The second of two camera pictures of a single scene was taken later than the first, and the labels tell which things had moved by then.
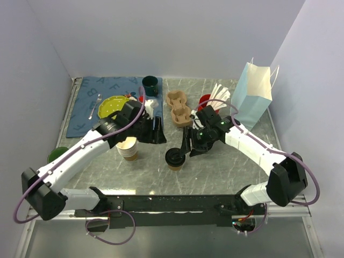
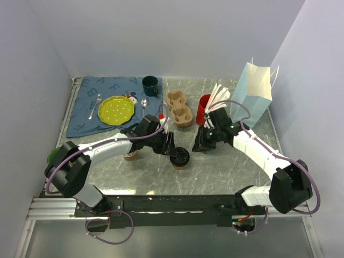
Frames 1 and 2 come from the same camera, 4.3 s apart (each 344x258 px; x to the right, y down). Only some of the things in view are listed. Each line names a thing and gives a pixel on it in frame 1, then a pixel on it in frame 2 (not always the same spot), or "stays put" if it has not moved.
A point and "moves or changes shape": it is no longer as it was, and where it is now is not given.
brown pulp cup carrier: (181, 114) stays put
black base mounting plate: (176, 211) stays put
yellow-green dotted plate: (110, 104) stays put
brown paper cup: (174, 169) moves or changes shape
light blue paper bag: (253, 93) stays put
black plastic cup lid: (174, 157) moves or changes shape
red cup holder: (203, 98) stays put
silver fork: (99, 97) stays put
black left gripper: (156, 136) to (168, 149)
